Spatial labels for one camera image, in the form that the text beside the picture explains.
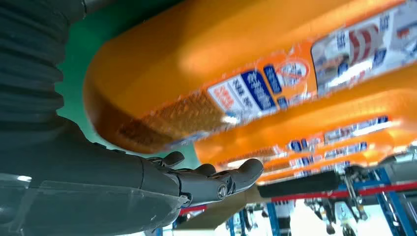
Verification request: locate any blue red metal rack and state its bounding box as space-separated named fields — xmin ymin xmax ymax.
xmin=179 ymin=166 xmax=417 ymax=236

